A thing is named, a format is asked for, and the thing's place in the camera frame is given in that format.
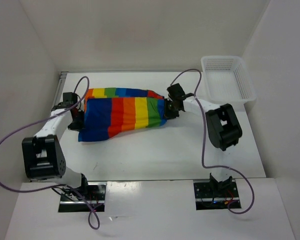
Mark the white plastic basket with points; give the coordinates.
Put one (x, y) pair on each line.
(227, 79)

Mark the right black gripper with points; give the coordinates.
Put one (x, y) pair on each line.
(168, 114)

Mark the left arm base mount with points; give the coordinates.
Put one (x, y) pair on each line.
(95, 195)

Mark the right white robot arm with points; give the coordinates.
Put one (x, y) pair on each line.
(221, 128)

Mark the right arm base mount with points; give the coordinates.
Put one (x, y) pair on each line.
(208, 199)

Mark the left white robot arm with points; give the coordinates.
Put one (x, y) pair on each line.
(43, 157)

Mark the rainbow striped shorts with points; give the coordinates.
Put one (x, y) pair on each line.
(114, 110)

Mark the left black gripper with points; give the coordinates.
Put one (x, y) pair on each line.
(80, 126)

